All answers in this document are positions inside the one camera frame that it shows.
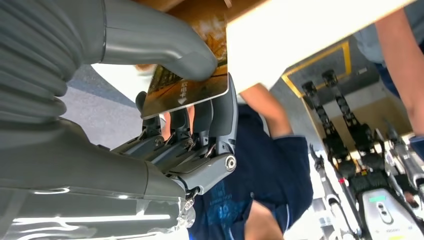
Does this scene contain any background humanoid robot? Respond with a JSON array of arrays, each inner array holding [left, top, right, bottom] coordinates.
[[301, 68, 424, 240]]

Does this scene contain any person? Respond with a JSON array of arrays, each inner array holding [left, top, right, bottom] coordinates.
[[352, 0, 424, 161], [160, 82, 314, 240]]

